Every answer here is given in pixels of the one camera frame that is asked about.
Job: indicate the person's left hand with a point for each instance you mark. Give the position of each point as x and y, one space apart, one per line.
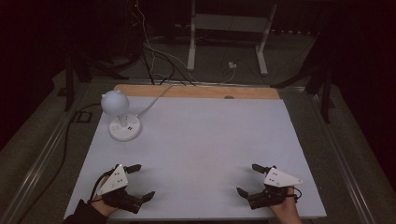
104 207

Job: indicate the white table cover sheet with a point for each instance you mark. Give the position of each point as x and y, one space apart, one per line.
202 140

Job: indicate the aluminium floor rail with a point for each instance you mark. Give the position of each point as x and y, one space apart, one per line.
34 169
345 169

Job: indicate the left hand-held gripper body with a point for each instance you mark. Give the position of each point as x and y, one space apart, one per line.
115 182

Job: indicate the person's right hand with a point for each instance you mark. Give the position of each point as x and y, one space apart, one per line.
288 211

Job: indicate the black tripod stand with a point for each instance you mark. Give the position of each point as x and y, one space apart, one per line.
325 96
69 84

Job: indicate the white metal stand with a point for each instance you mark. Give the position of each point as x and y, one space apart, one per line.
229 23

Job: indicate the white round desk lamp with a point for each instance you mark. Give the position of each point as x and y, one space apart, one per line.
115 102

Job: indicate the person's dark left sleeve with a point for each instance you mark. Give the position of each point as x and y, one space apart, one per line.
84 216

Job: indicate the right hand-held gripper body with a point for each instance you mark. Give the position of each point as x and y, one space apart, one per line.
278 179

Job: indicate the white plug adapter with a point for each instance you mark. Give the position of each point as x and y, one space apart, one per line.
232 65

